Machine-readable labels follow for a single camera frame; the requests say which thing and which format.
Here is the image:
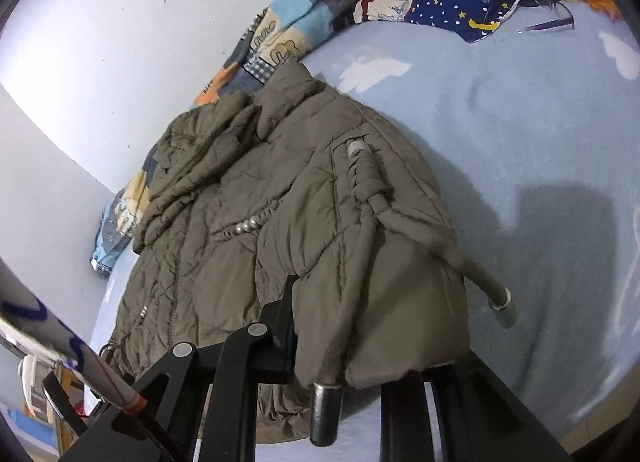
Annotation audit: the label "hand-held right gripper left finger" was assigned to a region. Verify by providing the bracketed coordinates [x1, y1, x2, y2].
[90, 273, 299, 462]

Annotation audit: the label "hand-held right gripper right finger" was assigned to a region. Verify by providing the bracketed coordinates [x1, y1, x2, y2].
[379, 352, 572, 462]

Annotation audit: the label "olive padded hooded jacket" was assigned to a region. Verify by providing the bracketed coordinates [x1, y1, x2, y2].
[107, 62, 519, 449]

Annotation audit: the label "white plastic container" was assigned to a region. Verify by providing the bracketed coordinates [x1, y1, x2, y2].
[19, 356, 53, 418]

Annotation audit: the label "blue box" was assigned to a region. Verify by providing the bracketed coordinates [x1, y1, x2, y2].
[5, 407, 58, 455]

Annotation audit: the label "patchwork fleece blanket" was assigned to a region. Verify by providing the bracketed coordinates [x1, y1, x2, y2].
[90, 0, 401, 279]

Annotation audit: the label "thin frame eyeglasses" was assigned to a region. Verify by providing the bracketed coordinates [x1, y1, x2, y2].
[517, 0, 576, 36]

